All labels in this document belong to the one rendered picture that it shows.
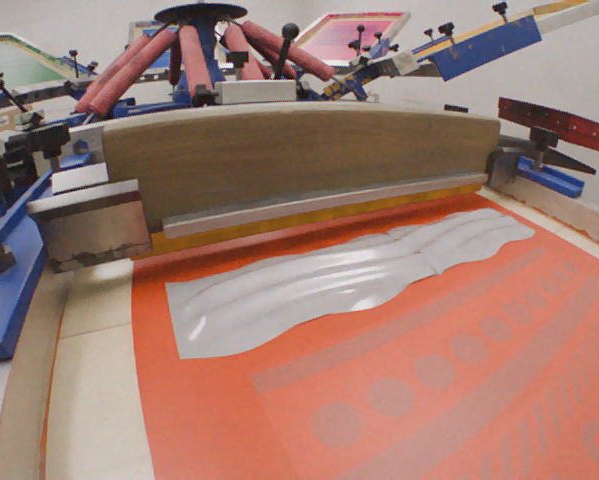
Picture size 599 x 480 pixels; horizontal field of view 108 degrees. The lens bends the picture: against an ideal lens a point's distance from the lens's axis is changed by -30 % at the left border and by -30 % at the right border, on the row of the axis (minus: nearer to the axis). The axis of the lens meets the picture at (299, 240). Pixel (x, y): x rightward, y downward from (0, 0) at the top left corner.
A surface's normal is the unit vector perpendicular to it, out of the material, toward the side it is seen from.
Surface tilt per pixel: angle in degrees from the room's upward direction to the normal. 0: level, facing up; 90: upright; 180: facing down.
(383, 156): 90
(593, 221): 90
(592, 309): 0
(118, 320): 0
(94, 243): 90
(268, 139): 90
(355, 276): 33
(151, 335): 0
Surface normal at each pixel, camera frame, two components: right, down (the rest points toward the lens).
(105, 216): 0.43, 0.45
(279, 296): 0.29, -0.53
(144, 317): 0.02, -0.87
